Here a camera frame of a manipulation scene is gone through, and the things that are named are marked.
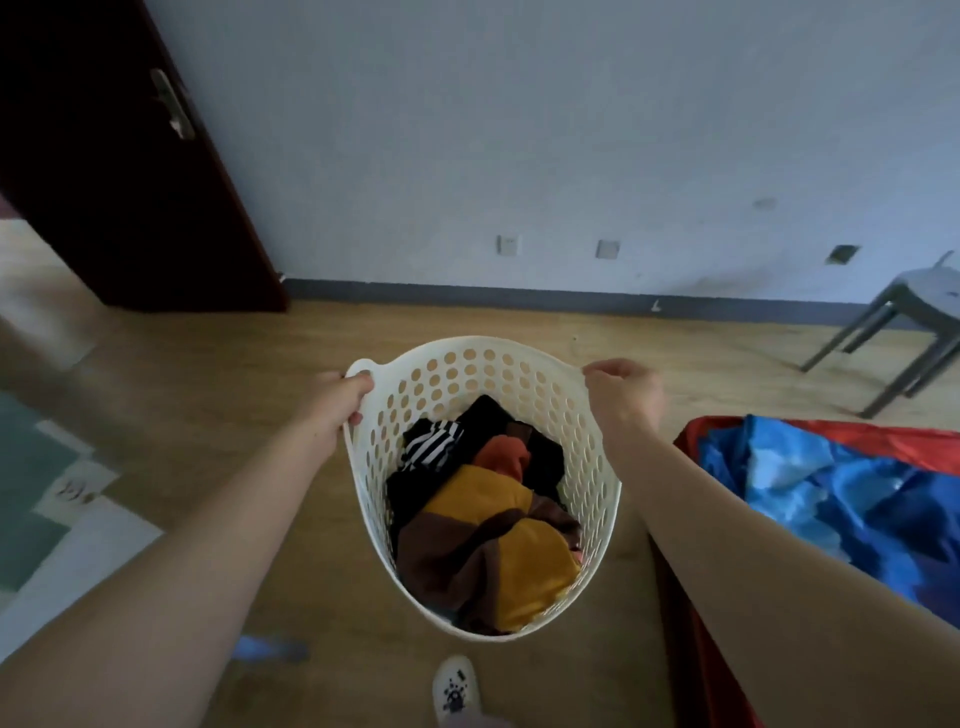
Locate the person's left white clog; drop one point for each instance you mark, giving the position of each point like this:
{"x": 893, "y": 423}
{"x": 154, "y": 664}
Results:
{"x": 455, "y": 688}

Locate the checkered animal print mat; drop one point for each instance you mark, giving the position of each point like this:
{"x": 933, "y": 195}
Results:
{"x": 30, "y": 480}

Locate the black white striped garment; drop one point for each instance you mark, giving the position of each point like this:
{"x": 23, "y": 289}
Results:
{"x": 431, "y": 444}

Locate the person's left forearm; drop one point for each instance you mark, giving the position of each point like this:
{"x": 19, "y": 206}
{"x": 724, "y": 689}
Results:
{"x": 172, "y": 592}

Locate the person's right forearm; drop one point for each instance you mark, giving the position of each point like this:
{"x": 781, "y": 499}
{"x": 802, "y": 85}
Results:
{"x": 765, "y": 592}

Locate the orange garment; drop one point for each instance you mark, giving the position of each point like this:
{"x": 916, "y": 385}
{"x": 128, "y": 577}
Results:
{"x": 504, "y": 457}

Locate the dark wooden door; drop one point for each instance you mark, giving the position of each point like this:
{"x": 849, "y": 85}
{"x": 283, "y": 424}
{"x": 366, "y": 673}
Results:
{"x": 112, "y": 187}

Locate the person's left hand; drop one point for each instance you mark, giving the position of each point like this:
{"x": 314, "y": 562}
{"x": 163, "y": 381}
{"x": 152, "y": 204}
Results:
{"x": 330, "y": 409}

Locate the open wall socket hole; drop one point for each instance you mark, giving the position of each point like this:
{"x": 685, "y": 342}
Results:
{"x": 843, "y": 255}

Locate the grey-blue plastic stool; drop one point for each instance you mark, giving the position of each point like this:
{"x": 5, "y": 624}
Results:
{"x": 926, "y": 292}

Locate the white perforated laundry basket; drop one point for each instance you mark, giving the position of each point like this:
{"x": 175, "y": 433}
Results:
{"x": 375, "y": 495}

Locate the person's right hand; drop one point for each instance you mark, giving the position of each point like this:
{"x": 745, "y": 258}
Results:
{"x": 626, "y": 401}

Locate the small blue floor item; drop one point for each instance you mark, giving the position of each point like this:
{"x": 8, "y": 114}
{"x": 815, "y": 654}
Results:
{"x": 270, "y": 649}

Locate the brown and yellow garment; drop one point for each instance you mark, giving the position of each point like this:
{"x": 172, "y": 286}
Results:
{"x": 480, "y": 540}

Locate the blue crumpled sheet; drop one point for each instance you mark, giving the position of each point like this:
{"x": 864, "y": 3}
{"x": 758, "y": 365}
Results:
{"x": 847, "y": 495}

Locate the grey skirting board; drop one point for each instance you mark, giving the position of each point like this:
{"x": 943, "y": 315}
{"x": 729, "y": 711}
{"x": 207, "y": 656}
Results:
{"x": 525, "y": 294}

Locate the white wall socket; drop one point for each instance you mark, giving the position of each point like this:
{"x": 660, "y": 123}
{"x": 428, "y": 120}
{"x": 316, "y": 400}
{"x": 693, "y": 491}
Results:
{"x": 607, "y": 249}
{"x": 508, "y": 245}

